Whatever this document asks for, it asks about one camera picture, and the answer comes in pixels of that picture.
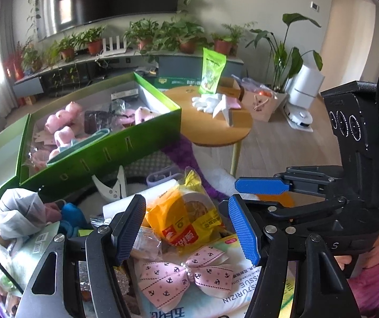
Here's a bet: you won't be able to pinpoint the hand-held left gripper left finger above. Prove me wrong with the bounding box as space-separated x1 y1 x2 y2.
14 194 147 318

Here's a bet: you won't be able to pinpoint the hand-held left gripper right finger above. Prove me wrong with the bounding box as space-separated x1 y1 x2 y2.
227 195 364 318

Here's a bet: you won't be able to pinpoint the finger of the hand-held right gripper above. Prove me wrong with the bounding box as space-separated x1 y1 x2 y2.
219 199 347 242
235 166 345 199

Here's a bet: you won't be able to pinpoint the yellow noodle packet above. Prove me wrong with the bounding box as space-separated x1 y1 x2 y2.
145 169 225 255

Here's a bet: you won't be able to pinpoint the pink anchor print bow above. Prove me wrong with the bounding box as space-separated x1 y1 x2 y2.
138 247 234 308

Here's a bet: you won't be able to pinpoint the green cardboard box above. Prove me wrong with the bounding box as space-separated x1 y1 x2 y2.
19 71 181 188

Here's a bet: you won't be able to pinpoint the person's right forearm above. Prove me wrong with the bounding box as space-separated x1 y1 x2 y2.
346 232 379 318

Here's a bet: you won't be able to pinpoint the person's right hand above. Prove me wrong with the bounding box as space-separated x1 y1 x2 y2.
337 253 354 272

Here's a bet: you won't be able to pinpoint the clear biscuit packet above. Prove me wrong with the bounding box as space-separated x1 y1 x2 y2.
131 227 163 260

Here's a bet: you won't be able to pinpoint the white paper roll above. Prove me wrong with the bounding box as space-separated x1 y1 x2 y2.
102 179 180 219

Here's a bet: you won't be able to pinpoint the white plastic clip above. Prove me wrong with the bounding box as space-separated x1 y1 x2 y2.
92 166 127 202

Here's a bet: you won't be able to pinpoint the silver glitter item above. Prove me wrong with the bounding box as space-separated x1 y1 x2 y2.
77 260 133 295

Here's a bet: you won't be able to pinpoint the blue plush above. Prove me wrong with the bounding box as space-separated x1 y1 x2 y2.
59 202 87 237

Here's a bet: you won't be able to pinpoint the lilac plastic item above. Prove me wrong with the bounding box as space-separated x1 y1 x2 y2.
146 167 181 188

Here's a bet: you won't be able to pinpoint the white tissue pack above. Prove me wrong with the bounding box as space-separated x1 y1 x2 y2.
141 233 296 318

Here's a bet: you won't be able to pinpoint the white robot vacuum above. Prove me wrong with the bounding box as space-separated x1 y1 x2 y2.
284 104 314 131

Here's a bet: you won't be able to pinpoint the round wooden side table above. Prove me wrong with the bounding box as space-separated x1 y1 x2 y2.
164 85 253 178

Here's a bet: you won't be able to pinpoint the kraft paper bag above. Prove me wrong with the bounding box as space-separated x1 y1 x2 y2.
242 89 287 123

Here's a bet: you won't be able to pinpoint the white pointed paper ornament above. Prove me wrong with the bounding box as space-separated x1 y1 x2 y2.
212 94 234 126

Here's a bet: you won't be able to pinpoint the white vacuum dock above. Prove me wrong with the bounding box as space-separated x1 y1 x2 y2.
290 64 326 107

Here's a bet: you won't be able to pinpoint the pink pig toys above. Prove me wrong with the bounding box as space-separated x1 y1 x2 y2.
45 129 110 166

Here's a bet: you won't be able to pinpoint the green card packet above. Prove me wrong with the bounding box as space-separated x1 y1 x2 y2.
0 220 61 299

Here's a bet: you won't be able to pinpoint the white gloves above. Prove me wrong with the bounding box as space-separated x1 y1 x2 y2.
191 93 223 111

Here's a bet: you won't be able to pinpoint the small cardboard box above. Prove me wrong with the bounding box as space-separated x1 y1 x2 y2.
219 77 244 100

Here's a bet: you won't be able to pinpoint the grey cloth in plastic bag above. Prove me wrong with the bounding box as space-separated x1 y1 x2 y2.
0 188 61 239

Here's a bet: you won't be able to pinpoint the dark brown pouch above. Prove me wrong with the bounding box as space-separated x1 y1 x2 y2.
84 110 110 133

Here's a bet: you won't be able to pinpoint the green snack bag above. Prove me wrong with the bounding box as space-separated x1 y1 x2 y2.
199 48 227 95

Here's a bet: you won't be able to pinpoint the large floor plant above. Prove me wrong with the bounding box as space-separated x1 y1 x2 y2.
246 13 324 93

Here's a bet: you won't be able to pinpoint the black silver small box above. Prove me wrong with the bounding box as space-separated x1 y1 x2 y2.
111 89 140 101

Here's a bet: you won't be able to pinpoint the green flat carton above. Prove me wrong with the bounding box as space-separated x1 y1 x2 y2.
153 76 206 90

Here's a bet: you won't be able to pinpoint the grey television console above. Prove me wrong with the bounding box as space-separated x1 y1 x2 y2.
12 48 244 98

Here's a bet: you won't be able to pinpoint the white picket fence ornament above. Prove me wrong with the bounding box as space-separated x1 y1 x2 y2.
102 36 126 55

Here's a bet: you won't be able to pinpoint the row of potted plants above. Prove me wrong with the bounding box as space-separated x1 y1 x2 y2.
20 13 256 63

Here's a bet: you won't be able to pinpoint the red flower decoration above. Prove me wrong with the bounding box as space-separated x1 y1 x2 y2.
3 51 24 80

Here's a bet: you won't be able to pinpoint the black wall television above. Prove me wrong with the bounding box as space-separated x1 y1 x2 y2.
45 0 181 38

